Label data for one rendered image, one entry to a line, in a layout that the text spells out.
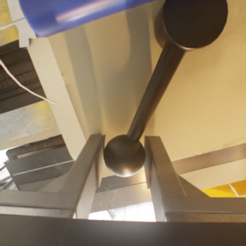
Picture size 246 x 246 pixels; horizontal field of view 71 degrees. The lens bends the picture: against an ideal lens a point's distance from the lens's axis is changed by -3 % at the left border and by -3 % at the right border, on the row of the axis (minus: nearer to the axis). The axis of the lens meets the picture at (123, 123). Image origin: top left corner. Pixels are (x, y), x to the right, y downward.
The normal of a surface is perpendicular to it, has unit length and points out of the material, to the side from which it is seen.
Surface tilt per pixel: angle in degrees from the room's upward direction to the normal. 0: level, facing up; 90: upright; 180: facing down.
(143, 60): 90
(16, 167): 90
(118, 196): 90
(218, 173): 90
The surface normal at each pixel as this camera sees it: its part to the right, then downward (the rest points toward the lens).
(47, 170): -0.04, 0.29
